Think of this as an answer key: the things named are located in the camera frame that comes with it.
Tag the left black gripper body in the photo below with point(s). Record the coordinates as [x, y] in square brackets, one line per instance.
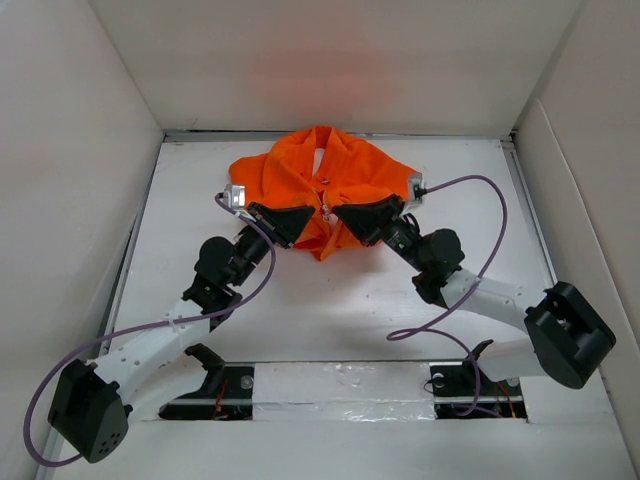
[253, 247]

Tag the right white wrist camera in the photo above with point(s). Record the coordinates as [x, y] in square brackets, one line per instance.
[416, 191]

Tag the orange zip jacket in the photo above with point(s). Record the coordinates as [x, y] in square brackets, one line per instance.
[316, 166]

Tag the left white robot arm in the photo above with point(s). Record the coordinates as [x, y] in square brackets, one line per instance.
[97, 401]

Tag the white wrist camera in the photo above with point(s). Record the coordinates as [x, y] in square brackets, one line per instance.
[416, 191]
[234, 196]

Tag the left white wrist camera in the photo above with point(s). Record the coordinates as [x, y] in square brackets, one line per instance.
[234, 196]

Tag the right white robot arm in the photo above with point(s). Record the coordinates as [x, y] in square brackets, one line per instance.
[564, 337]

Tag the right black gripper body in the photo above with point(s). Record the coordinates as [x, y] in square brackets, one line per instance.
[403, 240]

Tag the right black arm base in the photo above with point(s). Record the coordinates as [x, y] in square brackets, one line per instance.
[456, 397]

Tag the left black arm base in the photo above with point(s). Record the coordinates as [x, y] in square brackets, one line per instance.
[225, 394]

